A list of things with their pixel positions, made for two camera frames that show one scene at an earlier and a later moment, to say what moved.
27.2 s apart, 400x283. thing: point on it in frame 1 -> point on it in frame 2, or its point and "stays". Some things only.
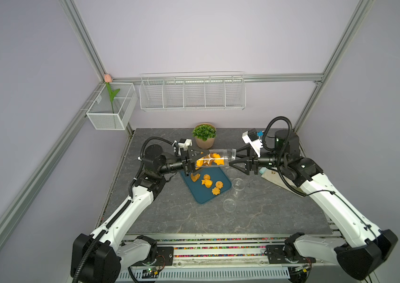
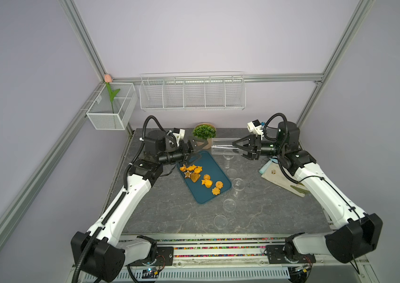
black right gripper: [251, 163] -> [255, 142]
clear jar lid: [232, 173] stays
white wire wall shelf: [192, 90] stays
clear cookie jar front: [219, 158] -> [224, 147]
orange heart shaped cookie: [195, 178] stays
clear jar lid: [229, 204] stays
